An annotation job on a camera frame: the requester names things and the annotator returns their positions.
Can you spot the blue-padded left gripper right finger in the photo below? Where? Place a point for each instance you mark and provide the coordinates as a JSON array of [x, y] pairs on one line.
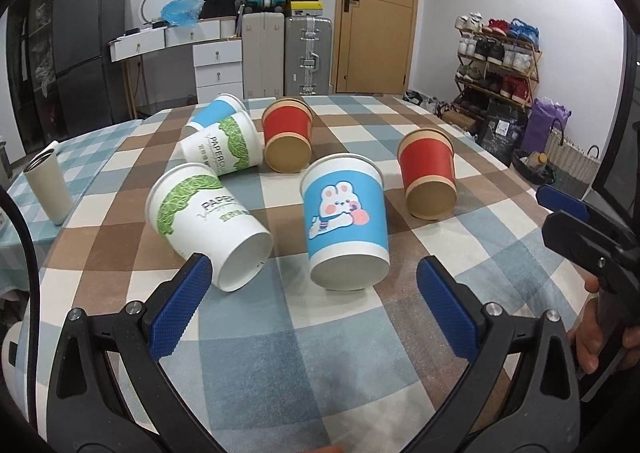
[[540, 411]]

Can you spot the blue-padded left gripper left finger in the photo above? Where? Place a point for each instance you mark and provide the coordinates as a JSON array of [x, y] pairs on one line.
[[108, 392]]

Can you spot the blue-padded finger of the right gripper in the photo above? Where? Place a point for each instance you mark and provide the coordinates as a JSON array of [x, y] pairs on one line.
[[558, 201]]

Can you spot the blue bunny paper cup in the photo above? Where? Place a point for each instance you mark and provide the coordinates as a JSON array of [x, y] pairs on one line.
[[345, 222]]

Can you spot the right red paper cup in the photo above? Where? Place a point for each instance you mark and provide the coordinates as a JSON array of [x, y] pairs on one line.
[[426, 160]]

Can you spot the red paper cup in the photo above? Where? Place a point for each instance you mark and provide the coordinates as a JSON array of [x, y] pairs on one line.
[[287, 125], [426, 160]]

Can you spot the near green-leaf white paper cup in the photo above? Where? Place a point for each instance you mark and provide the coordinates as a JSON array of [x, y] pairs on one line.
[[191, 208]]

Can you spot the green-leaf white paper cup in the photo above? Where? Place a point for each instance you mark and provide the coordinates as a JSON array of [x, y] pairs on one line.
[[229, 146], [191, 208]]

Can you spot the far green-leaf white paper cup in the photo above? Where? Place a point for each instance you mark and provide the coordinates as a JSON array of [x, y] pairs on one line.
[[229, 146]]

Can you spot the left red paper cup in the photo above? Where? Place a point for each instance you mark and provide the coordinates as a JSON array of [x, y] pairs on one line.
[[287, 125]]

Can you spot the blue white paper cup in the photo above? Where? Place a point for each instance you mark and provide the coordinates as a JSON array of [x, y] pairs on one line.
[[224, 105]]

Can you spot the right hand on trigger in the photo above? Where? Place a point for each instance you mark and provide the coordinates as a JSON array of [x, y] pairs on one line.
[[587, 335]]

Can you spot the woven basket bag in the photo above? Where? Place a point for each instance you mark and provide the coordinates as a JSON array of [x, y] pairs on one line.
[[573, 169]]

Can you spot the purple bag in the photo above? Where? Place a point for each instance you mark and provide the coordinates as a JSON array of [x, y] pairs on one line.
[[544, 115]]

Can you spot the wooden shoe rack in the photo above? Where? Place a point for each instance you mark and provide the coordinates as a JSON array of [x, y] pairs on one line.
[[498, 65]]

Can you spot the checkered tablecloth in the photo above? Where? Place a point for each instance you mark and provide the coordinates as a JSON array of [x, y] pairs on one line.
[[283, 365]]

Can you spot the beige steel tumbler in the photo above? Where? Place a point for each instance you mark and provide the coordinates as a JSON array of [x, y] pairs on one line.
[[46, 179]]

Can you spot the wooden door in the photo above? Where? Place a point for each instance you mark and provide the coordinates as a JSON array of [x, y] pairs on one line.
[[373, 43]]

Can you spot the silver aluminium suitcase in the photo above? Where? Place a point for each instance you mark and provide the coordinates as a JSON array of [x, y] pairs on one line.
[[307, 56]]

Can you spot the beige suitcase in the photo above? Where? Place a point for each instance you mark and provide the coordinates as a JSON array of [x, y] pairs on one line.
[[263, 54]]

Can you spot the white drawer cabinet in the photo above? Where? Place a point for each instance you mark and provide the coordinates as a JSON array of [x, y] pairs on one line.
[[216, 49]]

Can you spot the black refrigerator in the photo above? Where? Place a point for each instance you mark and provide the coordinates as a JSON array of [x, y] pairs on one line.
[[90, 85]]

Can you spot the blue plastic bag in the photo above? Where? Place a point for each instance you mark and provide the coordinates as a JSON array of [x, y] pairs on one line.
[[182, 12]]

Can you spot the black bag on cabinet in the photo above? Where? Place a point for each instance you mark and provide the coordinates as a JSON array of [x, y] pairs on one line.
[[217, 9]]

